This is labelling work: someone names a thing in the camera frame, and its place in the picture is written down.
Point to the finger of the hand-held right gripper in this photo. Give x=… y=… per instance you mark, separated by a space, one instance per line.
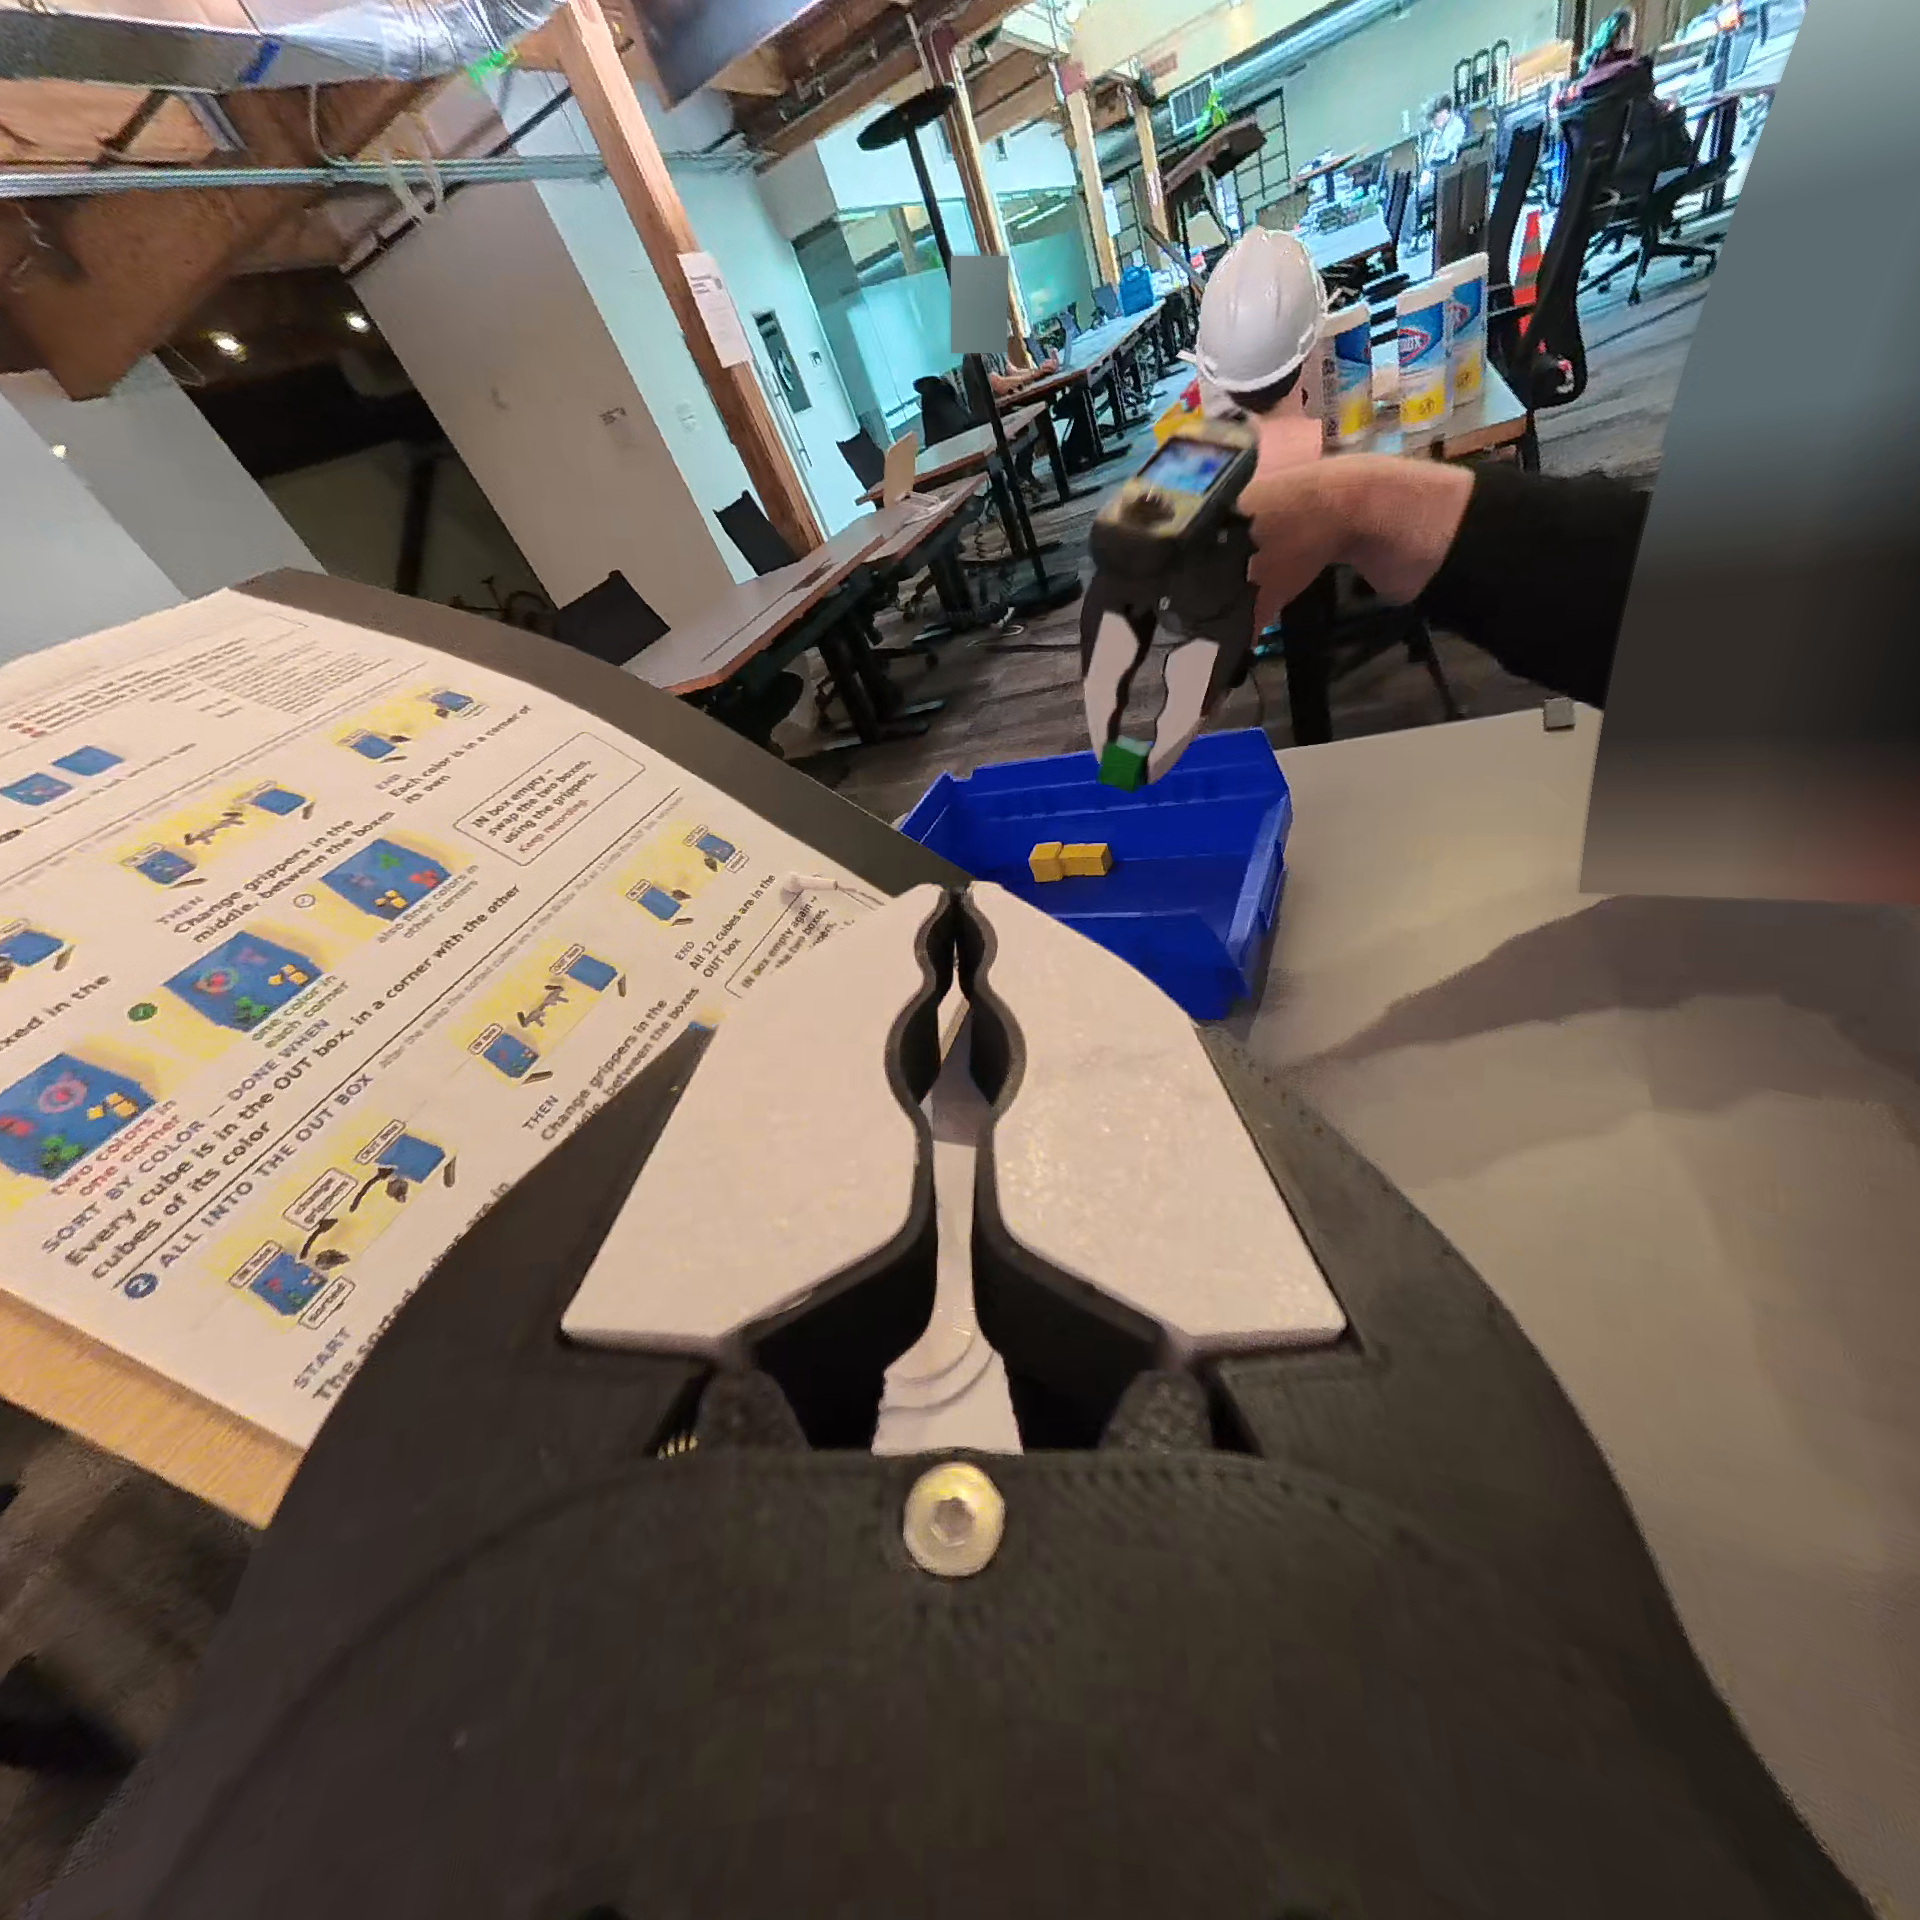
x=1108 y=668
x=1197 y=682

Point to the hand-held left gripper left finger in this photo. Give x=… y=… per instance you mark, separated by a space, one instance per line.
x=751 y=1141

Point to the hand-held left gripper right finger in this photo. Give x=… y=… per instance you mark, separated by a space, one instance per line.
x=1156 y=1170

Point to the green wooden cube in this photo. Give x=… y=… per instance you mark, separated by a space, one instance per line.
x=1125 y=763

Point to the blue plastic bin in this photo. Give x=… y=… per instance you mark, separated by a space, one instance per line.
x=1185 y=908

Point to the person's right hand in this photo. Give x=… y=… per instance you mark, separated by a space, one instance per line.
x=1349 y=516

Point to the pink mannequin head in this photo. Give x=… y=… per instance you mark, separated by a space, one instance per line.
x=1276 y=407

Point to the white wipes canister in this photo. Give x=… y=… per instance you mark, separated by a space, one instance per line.
x=1468 y=323
x=1424 y=353
x=1349 y=375

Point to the white hard hat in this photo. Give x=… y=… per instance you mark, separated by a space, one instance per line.
x=1261 y=306

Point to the black pole stand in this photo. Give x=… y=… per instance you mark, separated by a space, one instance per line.
x=960 y=375

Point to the wooden laptop stand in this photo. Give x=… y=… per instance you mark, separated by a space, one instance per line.
x=900 y=469

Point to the white sign panel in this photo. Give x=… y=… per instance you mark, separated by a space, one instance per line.
x=980 y=305

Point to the grey-topped office desk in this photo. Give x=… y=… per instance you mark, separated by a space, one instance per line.
x=796 y=592

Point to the printed instruction sheet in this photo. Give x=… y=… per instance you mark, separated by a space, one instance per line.
x=376 y=975

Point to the orange traffic cone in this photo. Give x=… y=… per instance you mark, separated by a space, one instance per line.
x=1529 y=258

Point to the white wall notice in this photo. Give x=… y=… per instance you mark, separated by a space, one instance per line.
x=717 y=306

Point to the wooden post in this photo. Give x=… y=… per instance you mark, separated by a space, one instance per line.
x=675 y=269

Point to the grey ceiling duct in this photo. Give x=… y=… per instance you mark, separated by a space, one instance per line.
x=119 y=52

